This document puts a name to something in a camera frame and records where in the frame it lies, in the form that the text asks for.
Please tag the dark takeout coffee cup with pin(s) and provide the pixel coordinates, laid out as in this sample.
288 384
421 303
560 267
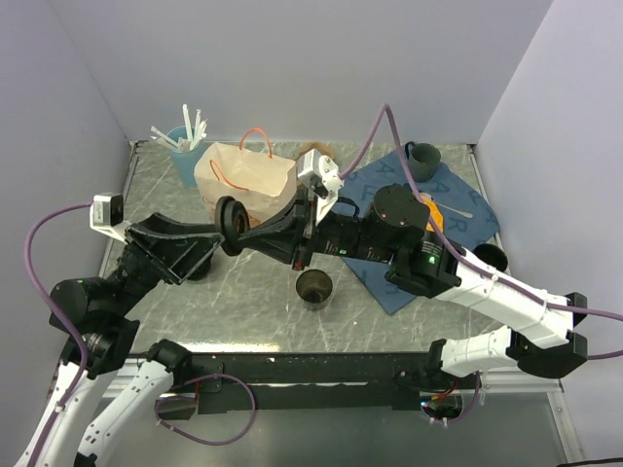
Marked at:
314 287

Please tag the blue letter-print cloth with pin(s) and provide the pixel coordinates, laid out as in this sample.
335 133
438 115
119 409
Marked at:
445 186

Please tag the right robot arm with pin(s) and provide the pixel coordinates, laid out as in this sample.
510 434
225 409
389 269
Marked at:
536 333

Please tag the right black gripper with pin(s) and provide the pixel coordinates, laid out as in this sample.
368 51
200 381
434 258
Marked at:
294 231

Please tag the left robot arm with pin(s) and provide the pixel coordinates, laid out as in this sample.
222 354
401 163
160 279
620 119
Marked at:
93 312

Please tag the white wrapped straw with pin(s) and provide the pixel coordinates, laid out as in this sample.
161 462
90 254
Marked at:
162 139
198 132
187 123

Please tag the stack of black lids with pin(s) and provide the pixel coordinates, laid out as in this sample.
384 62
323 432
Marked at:
201 272

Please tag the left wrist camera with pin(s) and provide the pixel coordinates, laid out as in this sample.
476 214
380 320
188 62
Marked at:
106 211

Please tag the orange dotted plate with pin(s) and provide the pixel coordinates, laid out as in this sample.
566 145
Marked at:
434 212

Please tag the black coffee cup lid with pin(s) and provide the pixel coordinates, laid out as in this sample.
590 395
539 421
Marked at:
232 221

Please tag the black mounting base rail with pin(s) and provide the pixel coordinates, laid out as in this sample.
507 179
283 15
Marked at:
223 382

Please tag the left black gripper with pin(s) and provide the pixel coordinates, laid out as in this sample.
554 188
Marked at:
173 248

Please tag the brown paper takeout bag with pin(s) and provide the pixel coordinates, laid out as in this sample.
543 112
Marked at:
262 181

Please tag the blue plastic cup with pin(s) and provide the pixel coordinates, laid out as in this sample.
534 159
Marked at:
185 163

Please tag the dark green mug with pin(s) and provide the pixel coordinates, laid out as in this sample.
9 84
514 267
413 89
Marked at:
423 160

